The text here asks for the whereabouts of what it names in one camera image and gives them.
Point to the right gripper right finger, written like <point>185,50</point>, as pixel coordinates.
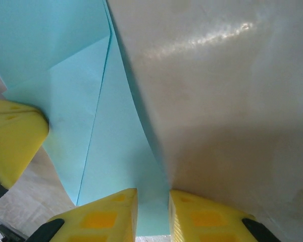
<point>207,224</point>

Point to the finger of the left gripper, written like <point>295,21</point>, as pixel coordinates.
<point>15,141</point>

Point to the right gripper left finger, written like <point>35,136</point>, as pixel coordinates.
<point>98,221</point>

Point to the light blue paper sheet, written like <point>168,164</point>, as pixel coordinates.
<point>78,88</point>

